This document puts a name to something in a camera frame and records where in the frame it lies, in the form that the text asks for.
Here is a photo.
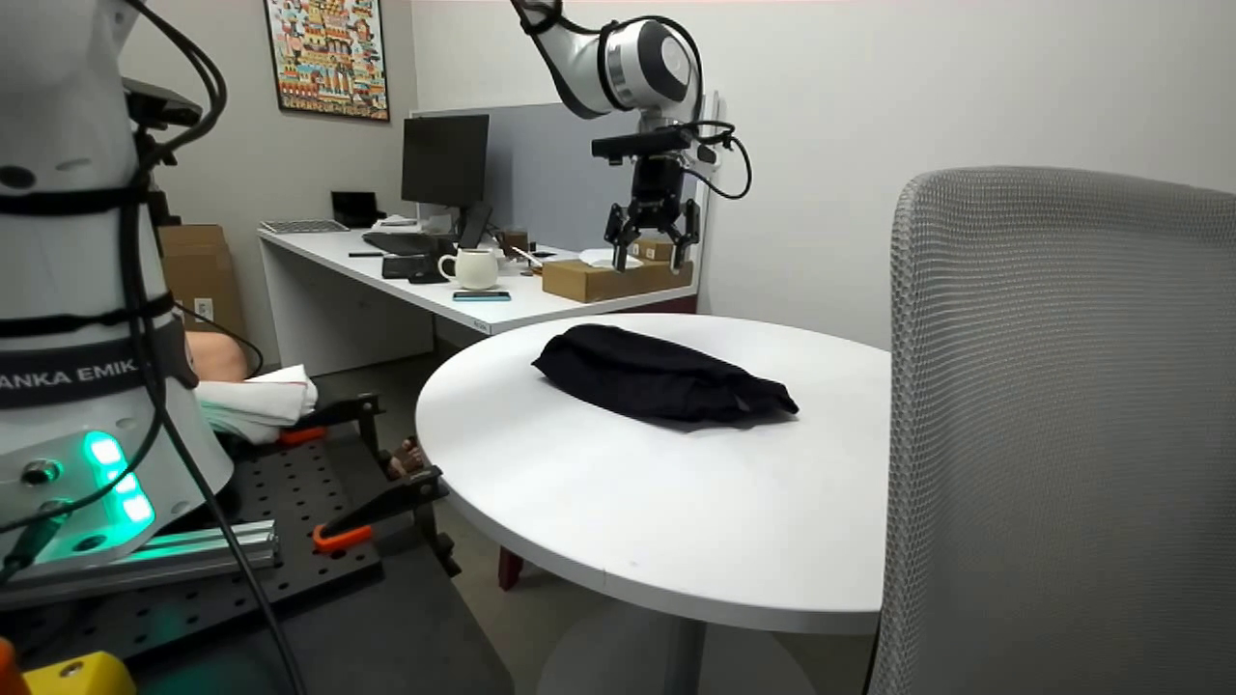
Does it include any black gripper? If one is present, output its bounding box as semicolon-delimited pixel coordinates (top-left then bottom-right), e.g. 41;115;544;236
601;150;705;277

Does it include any black t-shirt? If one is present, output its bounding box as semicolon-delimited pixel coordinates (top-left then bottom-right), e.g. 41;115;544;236
528;322;802;434

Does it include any small cardboard box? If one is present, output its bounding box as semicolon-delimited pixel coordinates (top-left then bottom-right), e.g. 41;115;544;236
629;232;684;272

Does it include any flat cardboard box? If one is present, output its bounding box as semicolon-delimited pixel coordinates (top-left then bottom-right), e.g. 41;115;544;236
537;255;698;311

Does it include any grey desk partition panel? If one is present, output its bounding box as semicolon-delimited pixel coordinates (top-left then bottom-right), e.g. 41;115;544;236
413;96;718;317

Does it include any black computer monitor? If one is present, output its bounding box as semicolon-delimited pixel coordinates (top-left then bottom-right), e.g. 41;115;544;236
398;112;493;247

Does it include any black desk object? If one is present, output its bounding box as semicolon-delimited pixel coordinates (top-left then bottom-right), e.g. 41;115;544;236
377;251;445;285

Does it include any black keyboard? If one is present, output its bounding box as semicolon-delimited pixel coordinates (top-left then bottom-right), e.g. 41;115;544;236
358;226;456;258

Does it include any small black desk device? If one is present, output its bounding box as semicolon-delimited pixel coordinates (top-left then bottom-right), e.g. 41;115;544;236
329;188;389;232

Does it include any white office desk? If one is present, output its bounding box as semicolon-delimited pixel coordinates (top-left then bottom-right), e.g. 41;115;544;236
255;222;702;385

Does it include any reddish brown furniture foot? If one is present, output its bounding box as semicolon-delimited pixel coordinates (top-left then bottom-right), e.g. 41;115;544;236
493;545;532;594

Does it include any orange black bar clamp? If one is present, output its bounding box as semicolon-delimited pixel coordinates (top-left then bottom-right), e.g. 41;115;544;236
309;468;449;562
274;392;387;455

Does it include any white crumpled cloth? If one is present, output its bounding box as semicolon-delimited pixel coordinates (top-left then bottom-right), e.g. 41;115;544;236
190;358;324;450

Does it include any grey mesh office chair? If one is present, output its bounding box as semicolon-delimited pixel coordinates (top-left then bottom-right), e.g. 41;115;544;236
861;164;1236;695

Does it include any tall brown cardboard box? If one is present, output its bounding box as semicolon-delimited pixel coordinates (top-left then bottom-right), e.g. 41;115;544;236
157;222;262;385

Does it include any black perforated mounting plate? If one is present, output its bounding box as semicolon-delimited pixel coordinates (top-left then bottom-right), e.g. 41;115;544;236
0;430;456;671

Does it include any yellow plastic object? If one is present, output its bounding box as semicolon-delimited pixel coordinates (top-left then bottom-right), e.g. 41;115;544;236
20;649;139;695

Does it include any orange plastic object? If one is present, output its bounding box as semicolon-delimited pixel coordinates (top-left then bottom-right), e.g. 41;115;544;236
0;634;31;695

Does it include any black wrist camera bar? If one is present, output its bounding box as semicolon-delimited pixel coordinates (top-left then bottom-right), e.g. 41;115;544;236
588;124;709;168

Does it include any thin black camera cable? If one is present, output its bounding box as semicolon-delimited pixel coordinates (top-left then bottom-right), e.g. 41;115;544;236
689;115;757;210

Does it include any colourful framed wall poster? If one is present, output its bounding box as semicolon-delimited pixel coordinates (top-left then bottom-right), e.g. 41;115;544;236
259;0;394;127

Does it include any black camera tripod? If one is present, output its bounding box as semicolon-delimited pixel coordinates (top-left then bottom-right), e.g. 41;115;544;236
120;74;208;232

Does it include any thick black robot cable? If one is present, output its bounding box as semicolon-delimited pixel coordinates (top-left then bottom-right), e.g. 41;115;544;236
111;0;311;695

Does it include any aluminium rail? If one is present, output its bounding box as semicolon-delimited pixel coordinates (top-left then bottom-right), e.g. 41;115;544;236
0;519;283;612

